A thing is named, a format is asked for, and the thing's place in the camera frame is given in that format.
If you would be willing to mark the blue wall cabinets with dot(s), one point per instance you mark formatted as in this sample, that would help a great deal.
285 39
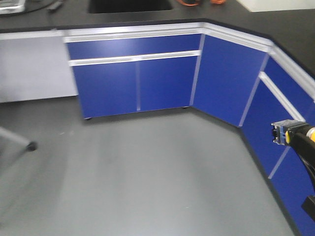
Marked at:
242 79

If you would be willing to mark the yellow mushroom push button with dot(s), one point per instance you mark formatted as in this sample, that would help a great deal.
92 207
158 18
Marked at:
284 131

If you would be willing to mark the grey office chair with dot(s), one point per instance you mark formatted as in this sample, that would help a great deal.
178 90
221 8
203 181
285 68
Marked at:
27 144

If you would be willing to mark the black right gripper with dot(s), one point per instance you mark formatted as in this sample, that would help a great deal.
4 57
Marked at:
305 149

